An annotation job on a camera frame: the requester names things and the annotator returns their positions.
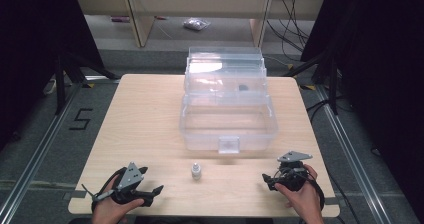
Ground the black metal stand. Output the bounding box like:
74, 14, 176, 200
54, 50, 122, 116
282, 49, 342, 116

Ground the black cable bundle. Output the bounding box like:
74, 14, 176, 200
265, 0, 312, 54

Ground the beige wooden shelf unit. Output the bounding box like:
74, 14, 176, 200
73, 0, 326, 49

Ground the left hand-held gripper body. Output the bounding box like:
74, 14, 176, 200
111, 162, 155, 207

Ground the grey cable tie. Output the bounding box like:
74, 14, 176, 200
81, 183, 115, 202

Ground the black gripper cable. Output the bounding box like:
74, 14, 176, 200
90, 166, 128, 215
299, 169, 327, 224

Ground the clear plastic bag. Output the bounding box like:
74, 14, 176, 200
182, 17, 212, 32

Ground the person's right hand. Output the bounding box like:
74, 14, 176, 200
274, 163, 325, 224

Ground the black floor cable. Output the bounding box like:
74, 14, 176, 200
305, 98, 332, 122

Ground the small white dropper bottle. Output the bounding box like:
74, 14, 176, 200
190, 162, 203, 181

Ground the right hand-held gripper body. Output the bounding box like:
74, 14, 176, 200
273, 150, 314, 192

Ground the clear plastic storage box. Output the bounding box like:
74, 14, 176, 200
179, 46, 280, 155

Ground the aluminium floor rail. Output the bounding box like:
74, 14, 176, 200
0, 74, 121, 224
314, 84, 393, 224

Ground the person's left hand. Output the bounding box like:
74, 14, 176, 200
91, 175, 146, 224

